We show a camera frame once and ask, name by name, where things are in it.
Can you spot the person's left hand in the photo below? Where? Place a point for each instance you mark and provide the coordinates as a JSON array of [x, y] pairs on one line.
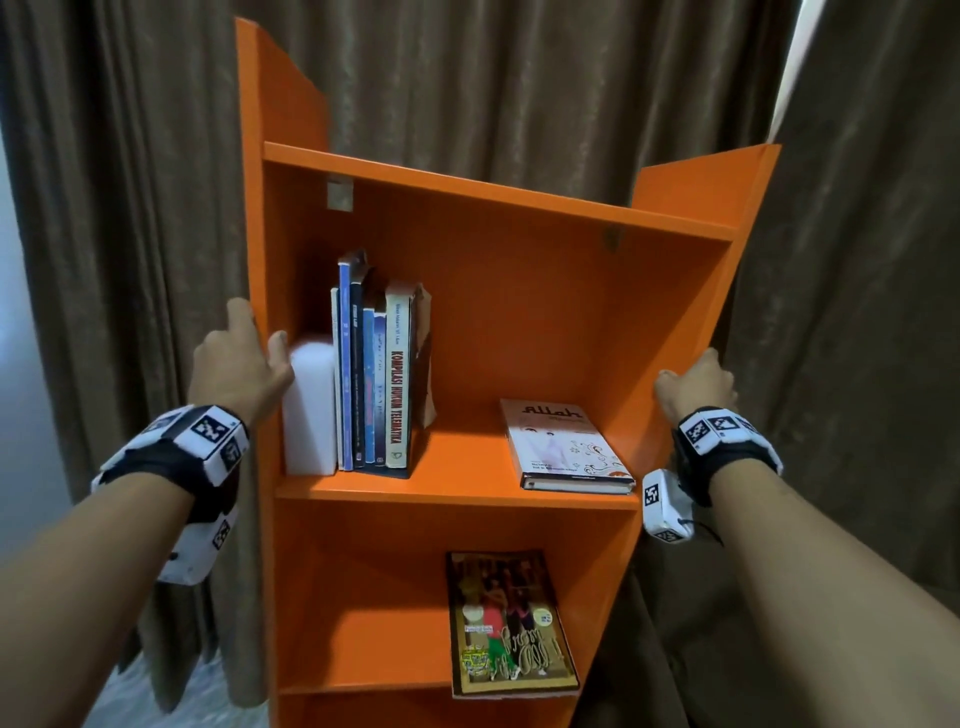
[[229, 375]]

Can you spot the person's right hand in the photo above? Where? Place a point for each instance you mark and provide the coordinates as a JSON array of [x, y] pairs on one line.
[[701, 390]]

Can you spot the person's left thumb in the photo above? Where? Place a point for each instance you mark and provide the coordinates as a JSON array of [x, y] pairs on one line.
[[280, 358]]

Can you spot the person's right thumb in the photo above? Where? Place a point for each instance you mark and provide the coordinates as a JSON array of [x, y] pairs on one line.
[[667, 388]]

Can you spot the orange wooden bookshelf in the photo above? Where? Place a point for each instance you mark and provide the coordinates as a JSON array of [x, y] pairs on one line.
[[510, 315]]

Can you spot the person's left forearm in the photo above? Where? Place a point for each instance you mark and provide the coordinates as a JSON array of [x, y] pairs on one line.
[[75, 600]]

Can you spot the person's right forearm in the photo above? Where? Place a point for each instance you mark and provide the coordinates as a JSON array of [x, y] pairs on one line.
[[840, 600]]

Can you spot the white plastic bookend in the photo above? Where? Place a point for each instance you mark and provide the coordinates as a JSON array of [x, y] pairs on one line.
[[309, 412]]

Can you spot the right wristband with marker tags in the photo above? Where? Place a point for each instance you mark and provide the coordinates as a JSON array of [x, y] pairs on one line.
[[716, 439]]

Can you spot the wristband with marker tags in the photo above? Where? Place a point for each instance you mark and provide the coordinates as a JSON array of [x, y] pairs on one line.
[[202, 442], [716, 439]]

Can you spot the row of standing books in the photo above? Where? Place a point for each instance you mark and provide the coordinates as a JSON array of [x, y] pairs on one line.
[[386, 382]]

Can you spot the left wristband with marker tags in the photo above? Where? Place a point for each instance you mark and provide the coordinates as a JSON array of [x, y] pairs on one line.
[[202, 442]]

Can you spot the white book with floral cover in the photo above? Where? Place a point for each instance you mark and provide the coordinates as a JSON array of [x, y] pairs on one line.
[[562, 446]]

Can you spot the wide brown curtain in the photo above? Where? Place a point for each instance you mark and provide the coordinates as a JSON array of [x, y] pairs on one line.
[[135, 225]]

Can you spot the narrow brown curtain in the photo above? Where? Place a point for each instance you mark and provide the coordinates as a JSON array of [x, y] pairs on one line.
[[855, 262]]

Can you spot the magazine with people on cover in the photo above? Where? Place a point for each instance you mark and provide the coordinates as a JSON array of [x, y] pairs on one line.
[[510, 622]]

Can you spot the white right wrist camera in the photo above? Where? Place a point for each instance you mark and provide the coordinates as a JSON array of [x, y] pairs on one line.
[[664, 506]]

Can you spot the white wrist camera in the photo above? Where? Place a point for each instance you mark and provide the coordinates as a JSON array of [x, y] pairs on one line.
[[664, 506], [199, 551]]

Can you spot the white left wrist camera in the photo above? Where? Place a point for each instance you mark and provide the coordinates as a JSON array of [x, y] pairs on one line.
[[199, 551]]

